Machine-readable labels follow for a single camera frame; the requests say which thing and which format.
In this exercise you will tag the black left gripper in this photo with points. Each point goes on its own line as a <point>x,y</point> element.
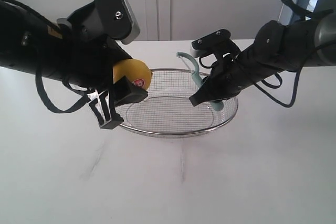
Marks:
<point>80,52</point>

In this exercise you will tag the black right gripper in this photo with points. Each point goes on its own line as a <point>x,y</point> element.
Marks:
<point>233,71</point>

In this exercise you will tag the teal handled vegetable peeler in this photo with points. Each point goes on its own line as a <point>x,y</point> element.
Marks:
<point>195,75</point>

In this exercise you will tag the yellow lemon with sticker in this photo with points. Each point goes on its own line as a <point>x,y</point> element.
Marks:
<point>136,71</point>

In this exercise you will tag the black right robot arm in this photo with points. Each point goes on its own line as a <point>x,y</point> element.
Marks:
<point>276,48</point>

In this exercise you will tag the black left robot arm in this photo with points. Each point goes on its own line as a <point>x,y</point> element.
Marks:
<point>22,35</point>

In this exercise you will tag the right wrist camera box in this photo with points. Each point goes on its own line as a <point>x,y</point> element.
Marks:
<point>203,47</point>

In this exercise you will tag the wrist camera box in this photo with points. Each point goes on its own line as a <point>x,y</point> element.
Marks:
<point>203,47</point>
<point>118,20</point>

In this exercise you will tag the oval wire mesh basket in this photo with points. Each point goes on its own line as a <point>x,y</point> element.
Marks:
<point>167,111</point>

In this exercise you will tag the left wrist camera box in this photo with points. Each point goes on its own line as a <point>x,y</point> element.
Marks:
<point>118,20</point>

